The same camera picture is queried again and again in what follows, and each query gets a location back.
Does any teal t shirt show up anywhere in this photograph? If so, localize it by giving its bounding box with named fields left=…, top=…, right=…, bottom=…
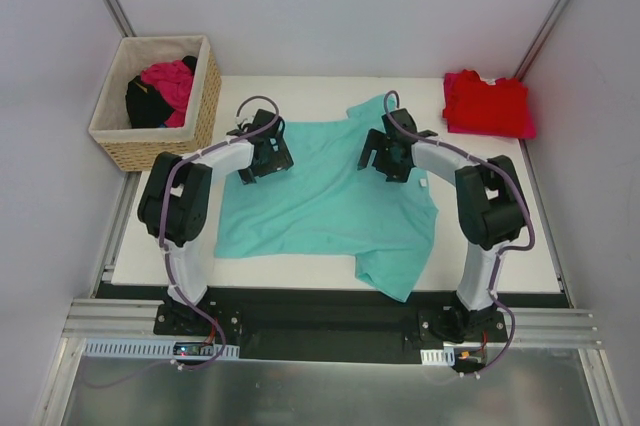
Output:
left=214, top=96, right=438, bottom=302

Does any red t shirt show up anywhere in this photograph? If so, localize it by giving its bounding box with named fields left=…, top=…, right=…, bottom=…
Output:
left=442, top=68, right=539, bottom=141

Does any wicker basket with liner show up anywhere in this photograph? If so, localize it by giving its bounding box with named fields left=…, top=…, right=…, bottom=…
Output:
left=88, top=35, right=222, bottom=172

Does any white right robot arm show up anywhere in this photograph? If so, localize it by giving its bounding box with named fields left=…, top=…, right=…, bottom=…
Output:
left=357, top=109, right=535, bottom=343

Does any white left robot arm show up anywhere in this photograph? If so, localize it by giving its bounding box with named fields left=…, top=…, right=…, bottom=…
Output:
left=137, top=109, right=294, bottom=335

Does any magenta t shirt in basket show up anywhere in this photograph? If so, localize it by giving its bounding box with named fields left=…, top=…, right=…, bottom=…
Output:
left=141, top=55, right=197, bottom=128

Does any black t shirt in basket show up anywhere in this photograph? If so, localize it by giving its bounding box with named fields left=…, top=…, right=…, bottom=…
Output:
left=125, top=73, right=173, bottom=129

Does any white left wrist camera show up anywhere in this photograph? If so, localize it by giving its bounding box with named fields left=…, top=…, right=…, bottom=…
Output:
left=229, top=115, right=255, bottom=137

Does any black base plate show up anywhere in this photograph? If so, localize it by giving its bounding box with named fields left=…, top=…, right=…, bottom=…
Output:
left=153, top=288, right=507, bottom=364

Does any right white cable duct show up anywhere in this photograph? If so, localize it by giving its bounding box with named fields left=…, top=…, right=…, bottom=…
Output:
left=420, top=347, right=455, bottom=367

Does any white cable duct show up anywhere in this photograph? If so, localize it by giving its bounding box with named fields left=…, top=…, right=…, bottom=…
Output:
left=84, top=339, right=240, bottom=361
left=420, top=347, right=455, bottom=367

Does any left white cable duct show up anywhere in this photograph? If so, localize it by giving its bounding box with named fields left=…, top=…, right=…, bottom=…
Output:
left=84, top=339, right=240, bottom=361

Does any right aluminium frame post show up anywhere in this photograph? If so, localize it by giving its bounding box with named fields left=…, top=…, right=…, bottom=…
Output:
left=513, top=0, right=573, bottom=81

